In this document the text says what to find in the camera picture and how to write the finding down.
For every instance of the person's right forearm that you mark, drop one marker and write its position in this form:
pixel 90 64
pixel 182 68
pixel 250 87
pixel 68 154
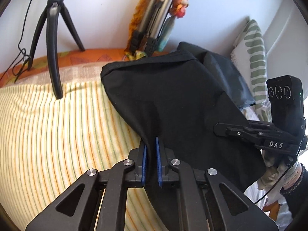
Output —
pixel 298 178

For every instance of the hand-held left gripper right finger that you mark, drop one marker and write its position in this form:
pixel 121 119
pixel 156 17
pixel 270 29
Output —
pixel 158 163

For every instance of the black pants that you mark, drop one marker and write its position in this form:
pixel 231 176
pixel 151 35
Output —
pixel 173 101

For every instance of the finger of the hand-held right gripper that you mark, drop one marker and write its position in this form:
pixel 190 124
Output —
pixel 235 131

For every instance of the yellow striped bedsheet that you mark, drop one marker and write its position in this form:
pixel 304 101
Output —
pixel 60 130

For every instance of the folded white cloth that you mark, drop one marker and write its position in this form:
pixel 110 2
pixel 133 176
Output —
pixel 250 113

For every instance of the green patterned white pillow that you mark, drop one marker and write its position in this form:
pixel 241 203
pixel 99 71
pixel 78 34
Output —
pixel 255 53

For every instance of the folded dark grey pants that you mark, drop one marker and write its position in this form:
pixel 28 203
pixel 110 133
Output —
pixel 226 74

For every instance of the folded metal tripod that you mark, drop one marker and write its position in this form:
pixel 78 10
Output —
pixel 156 12

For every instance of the black tripod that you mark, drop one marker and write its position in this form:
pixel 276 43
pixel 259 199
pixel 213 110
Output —
pixel 54 41

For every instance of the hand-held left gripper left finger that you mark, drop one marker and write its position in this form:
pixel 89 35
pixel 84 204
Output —
pixel 144 163

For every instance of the folded tripod with orange yarn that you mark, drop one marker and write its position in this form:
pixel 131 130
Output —
pixel 180 4

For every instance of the person's right hand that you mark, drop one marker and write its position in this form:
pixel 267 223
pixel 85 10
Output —
pixel 273 166

